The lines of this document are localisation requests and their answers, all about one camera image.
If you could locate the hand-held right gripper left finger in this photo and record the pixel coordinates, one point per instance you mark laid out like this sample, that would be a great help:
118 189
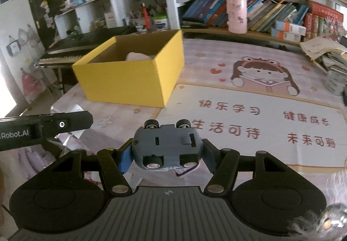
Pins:
125 158

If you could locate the printed cream desk mat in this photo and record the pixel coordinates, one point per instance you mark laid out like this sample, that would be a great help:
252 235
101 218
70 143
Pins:
217 94

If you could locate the red boxed book set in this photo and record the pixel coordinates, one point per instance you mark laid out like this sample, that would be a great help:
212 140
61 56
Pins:
322 21

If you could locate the grey blue toy car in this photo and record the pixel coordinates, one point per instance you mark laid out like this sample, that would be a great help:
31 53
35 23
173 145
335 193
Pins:
165 143

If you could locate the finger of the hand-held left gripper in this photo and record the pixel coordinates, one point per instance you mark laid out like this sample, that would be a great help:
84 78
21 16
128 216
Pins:
70 123
55 147

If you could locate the pink cylinder pen holder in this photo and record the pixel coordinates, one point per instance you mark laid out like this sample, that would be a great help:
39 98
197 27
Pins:
236 16

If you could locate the pink checkered desktop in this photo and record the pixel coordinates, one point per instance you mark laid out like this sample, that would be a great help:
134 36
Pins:
206 51

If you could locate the cup of pens and tools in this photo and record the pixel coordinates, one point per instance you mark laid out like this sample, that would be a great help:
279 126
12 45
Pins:
141 20

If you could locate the grey fluffy charm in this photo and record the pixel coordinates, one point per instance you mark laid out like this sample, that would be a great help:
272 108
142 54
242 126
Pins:
325 220

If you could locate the yellow cardboard box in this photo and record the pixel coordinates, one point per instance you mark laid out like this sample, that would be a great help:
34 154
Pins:
122 81

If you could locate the navy white hanging bag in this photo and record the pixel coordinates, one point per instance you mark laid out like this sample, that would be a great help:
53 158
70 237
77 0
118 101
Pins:
13 45

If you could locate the red hanging bag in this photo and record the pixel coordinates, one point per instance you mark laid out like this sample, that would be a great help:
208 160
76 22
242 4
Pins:
30 83

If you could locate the small white shelf box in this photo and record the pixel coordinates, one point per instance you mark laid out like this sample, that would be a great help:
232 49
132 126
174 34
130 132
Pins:
110 20

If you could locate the white jar blue label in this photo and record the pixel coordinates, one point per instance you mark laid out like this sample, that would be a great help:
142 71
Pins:
159 22

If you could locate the pile of papers and notebooks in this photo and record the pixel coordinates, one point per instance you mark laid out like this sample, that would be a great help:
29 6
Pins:
325 48

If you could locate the black electric piano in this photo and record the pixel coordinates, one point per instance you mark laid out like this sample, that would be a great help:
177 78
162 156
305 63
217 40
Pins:
78 43

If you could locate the pink pig plush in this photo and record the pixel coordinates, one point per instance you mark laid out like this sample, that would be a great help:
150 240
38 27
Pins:
138 56

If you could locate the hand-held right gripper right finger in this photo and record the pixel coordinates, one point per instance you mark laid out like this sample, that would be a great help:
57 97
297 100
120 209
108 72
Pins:
208 153

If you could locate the row of leaning books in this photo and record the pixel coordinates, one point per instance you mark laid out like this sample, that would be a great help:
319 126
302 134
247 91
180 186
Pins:
211 7

